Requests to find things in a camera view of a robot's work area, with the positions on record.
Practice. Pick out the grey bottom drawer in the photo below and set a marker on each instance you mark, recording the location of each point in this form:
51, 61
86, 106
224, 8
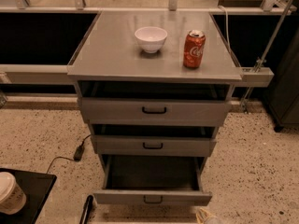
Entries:
153, 180

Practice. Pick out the grey drawer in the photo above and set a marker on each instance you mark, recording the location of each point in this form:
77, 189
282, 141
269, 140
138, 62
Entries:
153, 180
153, 145
153, 112

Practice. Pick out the grey drawer cabinet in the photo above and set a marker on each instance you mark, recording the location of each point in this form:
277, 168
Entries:
111, 65

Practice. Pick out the grey middle drawer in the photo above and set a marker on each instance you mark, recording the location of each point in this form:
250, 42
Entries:
153, 145

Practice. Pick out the grey top drawer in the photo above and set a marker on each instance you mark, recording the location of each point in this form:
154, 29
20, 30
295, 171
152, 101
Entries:
153, 112

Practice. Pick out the black stick object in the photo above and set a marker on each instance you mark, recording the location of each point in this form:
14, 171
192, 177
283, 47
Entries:
87, 208

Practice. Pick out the dark cabinet at right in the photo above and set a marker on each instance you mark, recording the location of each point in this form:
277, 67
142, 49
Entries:
281, 99

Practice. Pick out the slanted metal rod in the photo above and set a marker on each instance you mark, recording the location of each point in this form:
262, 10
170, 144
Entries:
260, 61

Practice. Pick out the red cola can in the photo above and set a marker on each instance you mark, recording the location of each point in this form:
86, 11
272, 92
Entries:
194, 48

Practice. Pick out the white bowl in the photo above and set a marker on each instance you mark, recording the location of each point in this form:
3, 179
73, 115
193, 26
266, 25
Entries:
150, 39

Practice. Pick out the white paper coffee cup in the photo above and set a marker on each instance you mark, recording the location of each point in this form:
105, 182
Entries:
12, 197

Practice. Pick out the black power adapter with cable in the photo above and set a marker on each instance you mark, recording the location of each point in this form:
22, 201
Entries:
76, 157

